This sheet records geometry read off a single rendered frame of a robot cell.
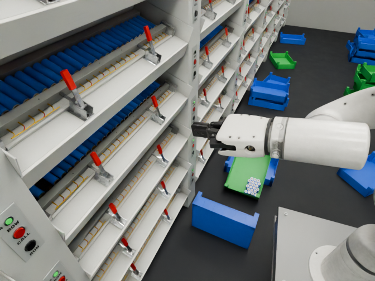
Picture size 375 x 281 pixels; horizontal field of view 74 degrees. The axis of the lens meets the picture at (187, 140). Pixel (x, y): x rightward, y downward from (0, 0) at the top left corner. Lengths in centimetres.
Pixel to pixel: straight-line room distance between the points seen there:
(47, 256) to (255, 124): 48
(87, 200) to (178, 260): 76
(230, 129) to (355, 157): 22
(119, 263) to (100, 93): 61
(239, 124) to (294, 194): 112
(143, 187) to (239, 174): 81
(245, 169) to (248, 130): 105
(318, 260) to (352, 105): 60
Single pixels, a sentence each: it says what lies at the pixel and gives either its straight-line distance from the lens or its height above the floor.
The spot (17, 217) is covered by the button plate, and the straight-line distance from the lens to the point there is 48.
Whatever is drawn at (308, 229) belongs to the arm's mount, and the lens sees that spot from 107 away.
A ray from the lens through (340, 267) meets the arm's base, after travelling 91.
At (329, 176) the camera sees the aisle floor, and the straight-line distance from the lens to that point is 181.
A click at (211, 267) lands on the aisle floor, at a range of 129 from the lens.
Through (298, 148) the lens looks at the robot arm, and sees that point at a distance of 49.
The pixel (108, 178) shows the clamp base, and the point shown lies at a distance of 65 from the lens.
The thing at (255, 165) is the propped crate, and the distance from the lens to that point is 156.
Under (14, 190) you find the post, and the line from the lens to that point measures 45.
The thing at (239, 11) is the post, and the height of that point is 84.
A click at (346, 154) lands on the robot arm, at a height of 91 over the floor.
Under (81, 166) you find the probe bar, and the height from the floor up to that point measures 76.
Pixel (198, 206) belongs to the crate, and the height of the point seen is 20.
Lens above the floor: 120
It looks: 41 degrees down
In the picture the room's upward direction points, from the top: straight up
